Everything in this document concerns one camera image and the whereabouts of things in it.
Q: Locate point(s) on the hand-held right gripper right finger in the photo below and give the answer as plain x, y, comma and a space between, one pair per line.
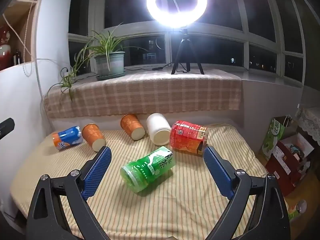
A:
218, 172

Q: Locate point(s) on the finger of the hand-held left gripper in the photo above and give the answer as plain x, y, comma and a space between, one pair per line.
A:
5, 127

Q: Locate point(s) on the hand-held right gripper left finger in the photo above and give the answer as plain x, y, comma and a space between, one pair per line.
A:
96, 172

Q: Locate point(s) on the green tea bottle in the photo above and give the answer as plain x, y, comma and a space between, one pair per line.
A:
147, 167

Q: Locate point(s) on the orange paper cup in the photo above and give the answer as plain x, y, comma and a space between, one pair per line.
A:
91, 133
130, 123

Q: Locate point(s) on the white cup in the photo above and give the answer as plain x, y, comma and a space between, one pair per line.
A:
157, 127

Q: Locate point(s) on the striped yellow blanket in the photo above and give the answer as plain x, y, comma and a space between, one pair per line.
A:
187, 192

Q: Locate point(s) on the blue orange soda can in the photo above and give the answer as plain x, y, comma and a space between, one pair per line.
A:
66, 137

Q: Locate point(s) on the red drink bottle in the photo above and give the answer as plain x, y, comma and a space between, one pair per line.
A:
185, 137

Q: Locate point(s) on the red cardboard box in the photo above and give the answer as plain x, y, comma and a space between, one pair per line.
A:
280, 165

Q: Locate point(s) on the green paper bag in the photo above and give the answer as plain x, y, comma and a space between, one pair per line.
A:
272, 140

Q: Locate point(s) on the dark bottle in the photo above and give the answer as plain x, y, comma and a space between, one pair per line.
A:
17, 57

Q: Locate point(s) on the red vase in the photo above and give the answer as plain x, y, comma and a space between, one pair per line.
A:
3, 55

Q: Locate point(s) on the green printed packet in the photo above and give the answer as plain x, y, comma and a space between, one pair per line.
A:
293, 213

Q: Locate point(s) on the checked cloth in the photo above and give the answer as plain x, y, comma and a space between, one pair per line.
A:
150, 92

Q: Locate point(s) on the green pot saucer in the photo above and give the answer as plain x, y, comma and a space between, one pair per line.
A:
111, 76

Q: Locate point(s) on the wooden shelf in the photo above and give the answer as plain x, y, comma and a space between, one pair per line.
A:
25, 30

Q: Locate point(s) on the white lace cloth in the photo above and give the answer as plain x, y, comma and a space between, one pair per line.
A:
310, 120

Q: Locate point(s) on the potted spider plant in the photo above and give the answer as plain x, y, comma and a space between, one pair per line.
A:
110, 62

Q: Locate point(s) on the black tripod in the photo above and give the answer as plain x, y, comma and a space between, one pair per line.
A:
184, 42

